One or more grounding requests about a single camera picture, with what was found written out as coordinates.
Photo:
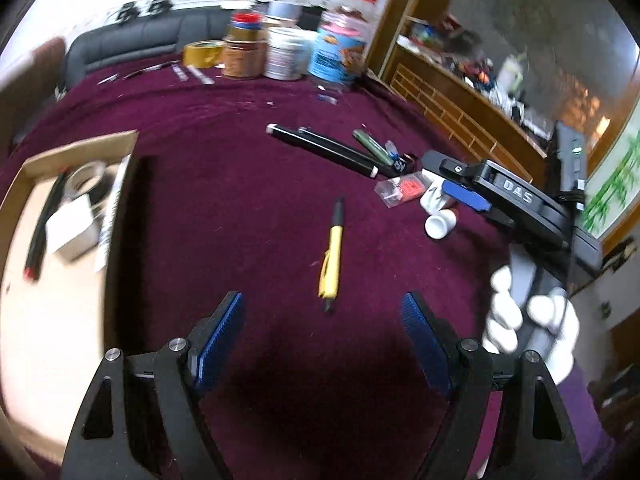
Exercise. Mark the person's right hand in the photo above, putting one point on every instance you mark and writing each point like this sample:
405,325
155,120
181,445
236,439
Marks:
505,320

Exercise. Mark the clear jar with red lid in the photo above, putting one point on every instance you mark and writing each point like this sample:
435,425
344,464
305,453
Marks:
357,5

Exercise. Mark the cardboard box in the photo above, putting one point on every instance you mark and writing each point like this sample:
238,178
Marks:
60,330

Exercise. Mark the black ornaments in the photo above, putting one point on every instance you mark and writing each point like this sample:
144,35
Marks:
145,7

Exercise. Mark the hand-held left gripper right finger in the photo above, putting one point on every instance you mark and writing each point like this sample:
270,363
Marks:
425,340

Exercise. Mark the long white stick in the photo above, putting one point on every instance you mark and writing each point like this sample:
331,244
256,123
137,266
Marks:
201,76

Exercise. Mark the yellow tape roll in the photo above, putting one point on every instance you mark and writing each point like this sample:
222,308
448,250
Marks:
202,54

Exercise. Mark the blue and white battery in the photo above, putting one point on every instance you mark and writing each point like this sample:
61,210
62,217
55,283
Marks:
327,99

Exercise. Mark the small metal tool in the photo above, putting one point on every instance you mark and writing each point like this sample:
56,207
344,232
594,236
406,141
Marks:
108,79

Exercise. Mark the black lipstick tube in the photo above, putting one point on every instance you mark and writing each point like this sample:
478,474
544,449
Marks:
405,162

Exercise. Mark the wooden cabinet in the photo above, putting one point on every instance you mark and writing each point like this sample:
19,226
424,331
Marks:
450,105

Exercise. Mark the clutter on cabinet counter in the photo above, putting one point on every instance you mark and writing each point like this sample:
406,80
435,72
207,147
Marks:
475,67

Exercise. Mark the metal tweezers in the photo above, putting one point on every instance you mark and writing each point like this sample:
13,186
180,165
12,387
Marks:
150,70

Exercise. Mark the short white stick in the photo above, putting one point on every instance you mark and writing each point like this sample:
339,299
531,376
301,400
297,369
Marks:
181,72

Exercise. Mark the white labelled jar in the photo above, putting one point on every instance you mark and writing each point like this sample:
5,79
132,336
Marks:
287,55

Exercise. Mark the brown tape roll stack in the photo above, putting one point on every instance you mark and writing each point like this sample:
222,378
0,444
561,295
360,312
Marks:
244,55

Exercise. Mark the slim black pen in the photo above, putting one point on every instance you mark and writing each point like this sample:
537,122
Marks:
330,139

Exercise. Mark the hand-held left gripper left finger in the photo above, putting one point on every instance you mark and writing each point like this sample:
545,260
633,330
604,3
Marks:
220,340

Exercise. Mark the clear jar with blue label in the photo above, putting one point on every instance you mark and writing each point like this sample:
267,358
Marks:
335,60

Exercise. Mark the yellow and black pen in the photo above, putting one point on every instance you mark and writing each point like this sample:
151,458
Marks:
331,255

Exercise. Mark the bag of red bits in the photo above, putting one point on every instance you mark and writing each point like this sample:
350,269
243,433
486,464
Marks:
400,190

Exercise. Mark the black and red pen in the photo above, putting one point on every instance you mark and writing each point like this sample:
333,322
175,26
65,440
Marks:
40,235

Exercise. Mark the green bamboo picture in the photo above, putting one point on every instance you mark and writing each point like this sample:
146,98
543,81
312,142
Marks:
612,190

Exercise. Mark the black box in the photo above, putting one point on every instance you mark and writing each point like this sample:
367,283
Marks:
311,17

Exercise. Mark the black leather sofa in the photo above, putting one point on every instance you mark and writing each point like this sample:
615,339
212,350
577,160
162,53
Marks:
130,40

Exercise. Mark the purple tablecloth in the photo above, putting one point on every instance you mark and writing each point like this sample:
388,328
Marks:
225,185

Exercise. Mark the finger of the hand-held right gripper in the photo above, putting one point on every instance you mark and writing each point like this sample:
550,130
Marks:
465,197
450,165

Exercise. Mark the pale printed strip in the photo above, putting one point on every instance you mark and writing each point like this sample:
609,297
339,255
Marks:
112,210

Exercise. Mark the small white box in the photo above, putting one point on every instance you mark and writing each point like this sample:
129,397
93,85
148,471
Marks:
72,227

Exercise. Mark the small white bottle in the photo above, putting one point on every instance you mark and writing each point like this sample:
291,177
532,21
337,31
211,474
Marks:
440,225

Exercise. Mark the green lighter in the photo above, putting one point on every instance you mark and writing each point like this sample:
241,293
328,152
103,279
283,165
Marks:
372,146

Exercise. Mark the black pen with white ends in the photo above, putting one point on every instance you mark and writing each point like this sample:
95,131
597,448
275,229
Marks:
325,150

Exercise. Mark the brown chair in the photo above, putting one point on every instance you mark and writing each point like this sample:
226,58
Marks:
35,75

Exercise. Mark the small blue item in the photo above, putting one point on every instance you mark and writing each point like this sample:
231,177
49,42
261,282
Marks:
392,149

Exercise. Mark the silver tape roll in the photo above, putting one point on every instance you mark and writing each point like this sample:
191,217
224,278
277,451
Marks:
85,180

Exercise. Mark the white jug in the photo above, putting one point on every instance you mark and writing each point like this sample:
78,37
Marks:
511,72

